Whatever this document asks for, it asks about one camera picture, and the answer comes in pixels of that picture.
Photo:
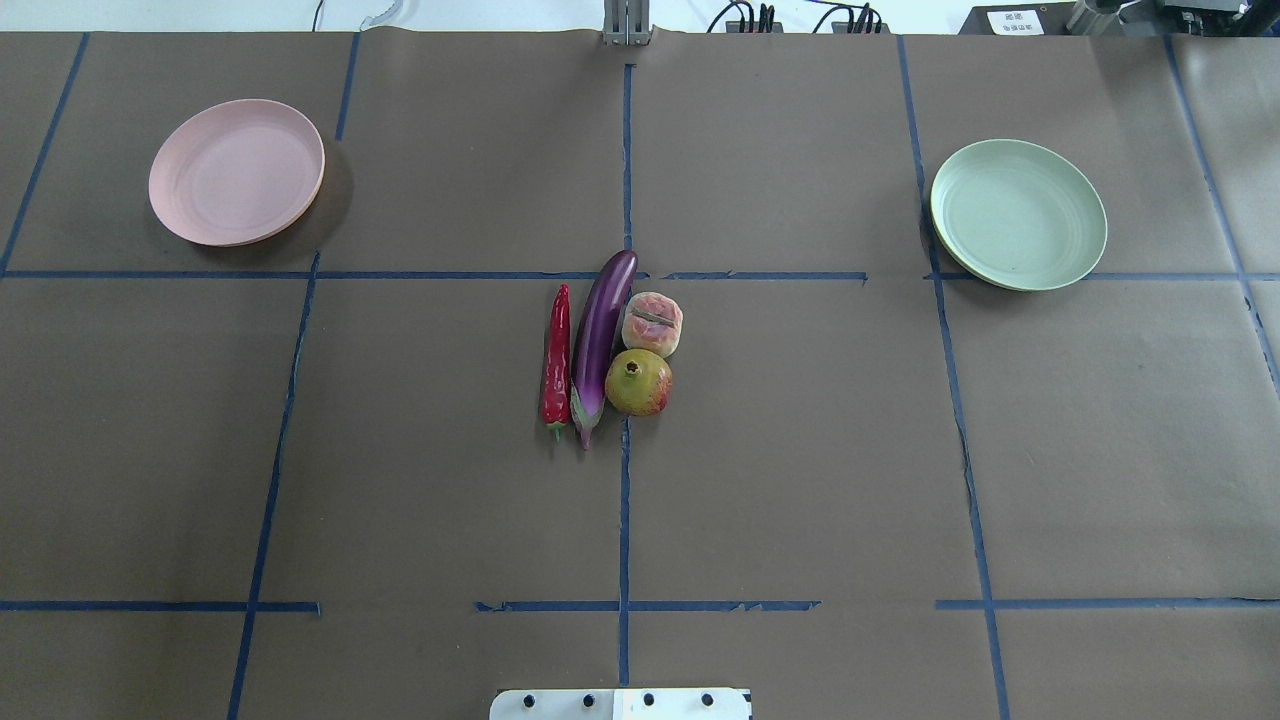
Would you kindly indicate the pink plate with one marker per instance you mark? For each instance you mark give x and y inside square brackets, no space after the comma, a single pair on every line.
[237,173]

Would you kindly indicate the green plate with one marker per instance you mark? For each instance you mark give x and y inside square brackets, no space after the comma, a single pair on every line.
[1018,215]

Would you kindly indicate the pink peach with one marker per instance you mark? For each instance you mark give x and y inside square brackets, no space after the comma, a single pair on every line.
[652,322]

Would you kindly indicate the yellow red pomegranate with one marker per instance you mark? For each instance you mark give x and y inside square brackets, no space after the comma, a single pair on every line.
[638,383]

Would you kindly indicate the red chili pepper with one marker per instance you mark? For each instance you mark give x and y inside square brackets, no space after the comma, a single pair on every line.
[555,393]

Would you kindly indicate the purple eggplant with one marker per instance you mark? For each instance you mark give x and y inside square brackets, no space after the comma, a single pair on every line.
[593,352]

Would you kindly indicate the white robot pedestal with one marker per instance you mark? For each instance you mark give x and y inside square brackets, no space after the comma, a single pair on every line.
[623,703]

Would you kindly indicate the aluminium frame post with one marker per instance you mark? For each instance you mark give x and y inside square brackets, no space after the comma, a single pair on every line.
[626,23]

